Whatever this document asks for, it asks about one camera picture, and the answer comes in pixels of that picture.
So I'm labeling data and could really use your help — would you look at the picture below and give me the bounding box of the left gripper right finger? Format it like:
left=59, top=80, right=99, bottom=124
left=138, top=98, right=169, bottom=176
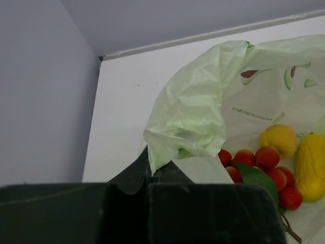
left=147, top=166, right=286, bottom=243

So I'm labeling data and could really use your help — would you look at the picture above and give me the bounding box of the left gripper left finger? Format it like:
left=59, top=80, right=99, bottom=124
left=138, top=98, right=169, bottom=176
left=1, top=151, right=148, bottom=243

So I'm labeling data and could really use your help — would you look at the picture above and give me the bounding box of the fake red berry branch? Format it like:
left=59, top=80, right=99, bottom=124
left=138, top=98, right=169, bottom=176
left=218, top=146, right=303, bottom=243

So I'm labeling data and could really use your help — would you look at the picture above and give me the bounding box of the light green plastic bag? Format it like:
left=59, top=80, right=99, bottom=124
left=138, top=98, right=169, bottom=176
left=143, top=35, right=324, bottom=243

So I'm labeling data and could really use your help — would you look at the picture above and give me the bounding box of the fake yellow starfruit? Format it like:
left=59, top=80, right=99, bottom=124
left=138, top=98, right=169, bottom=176
left=295, top=134, right=324, bottom=202

